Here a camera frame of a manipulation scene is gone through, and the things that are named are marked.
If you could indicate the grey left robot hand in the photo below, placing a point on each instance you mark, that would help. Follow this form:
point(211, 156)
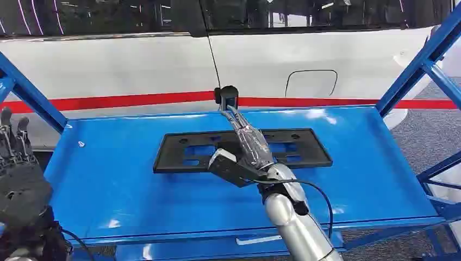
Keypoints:
point(21, 191)

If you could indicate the black cylindrical tool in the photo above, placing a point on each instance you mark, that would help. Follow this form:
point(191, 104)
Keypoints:
point(227, 96)

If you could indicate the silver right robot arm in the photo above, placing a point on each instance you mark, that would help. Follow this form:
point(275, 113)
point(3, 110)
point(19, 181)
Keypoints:
point(295, 223)

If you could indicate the small white sticker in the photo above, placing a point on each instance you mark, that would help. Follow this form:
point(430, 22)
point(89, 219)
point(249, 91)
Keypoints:
point(81, 144)

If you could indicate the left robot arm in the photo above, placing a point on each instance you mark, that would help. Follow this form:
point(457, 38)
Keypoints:
point(36, 241)

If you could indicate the black plastic plate holder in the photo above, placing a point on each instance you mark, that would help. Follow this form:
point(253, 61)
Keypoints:
point(173, 160)

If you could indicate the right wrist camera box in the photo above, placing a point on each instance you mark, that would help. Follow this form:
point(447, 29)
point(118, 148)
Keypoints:
point(230, 167)

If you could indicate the white label strip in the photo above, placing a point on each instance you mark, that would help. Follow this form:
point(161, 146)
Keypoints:
point(257, 240)

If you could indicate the blue metal cart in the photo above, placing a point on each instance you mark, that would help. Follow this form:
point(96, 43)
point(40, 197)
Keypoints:
point(108, 187)

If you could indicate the white car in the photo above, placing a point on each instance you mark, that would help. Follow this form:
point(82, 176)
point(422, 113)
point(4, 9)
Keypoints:
point(108, 68)

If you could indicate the red barrier tape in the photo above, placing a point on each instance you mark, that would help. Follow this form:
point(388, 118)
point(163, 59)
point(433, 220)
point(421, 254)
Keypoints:
point(108, 102)

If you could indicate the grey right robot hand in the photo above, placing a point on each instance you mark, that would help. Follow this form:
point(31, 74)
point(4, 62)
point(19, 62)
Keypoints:
point(254, 147)

